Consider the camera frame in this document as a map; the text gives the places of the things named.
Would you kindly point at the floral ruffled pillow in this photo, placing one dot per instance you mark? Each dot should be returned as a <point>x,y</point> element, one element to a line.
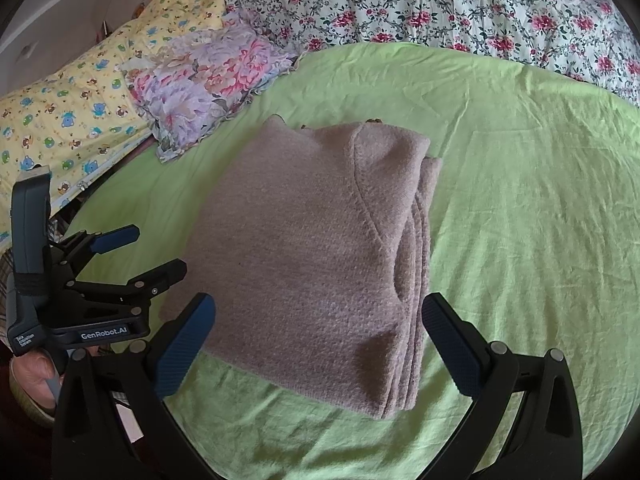
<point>210,75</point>

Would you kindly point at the taupe knit sweater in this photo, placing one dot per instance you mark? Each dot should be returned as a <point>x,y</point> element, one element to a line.
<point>300,260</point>

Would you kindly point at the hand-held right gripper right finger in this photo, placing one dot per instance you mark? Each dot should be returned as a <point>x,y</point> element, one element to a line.
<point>455,350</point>

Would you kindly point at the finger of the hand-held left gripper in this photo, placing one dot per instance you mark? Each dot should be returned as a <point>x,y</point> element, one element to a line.
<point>150,277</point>
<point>117,239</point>

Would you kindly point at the green bed sheet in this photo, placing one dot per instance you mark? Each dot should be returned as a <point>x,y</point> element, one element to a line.
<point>525,210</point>

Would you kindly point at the yellow cartoon print pillow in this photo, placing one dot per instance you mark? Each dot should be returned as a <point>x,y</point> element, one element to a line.
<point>75,95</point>

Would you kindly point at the floral print quilt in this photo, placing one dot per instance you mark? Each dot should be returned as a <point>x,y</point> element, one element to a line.
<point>425,5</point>

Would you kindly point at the person's left hand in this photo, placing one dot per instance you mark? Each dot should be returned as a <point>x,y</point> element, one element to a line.
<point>31,377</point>

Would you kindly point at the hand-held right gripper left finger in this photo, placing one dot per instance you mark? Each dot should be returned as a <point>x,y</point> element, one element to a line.
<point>182,350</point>

